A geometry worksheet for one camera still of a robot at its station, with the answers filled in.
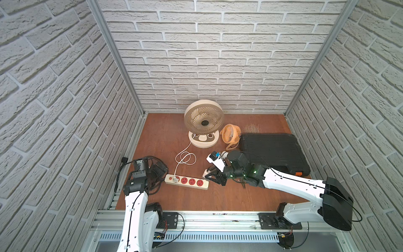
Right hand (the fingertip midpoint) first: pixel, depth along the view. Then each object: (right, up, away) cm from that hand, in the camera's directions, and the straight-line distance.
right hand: (209, 174), depth 74 cm
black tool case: (+42, +8, +16) cm, 46 cm away
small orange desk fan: (+14, +18, +22) cm, 32 cm away
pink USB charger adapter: (-1, +2, -3) cm, 4 cm away
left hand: (-26, +1, +6) cm, 27 cm away
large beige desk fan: (-3, +28, +10) cm, 29 cm away
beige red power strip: (-6, -8, +9) cm, 13 cm away
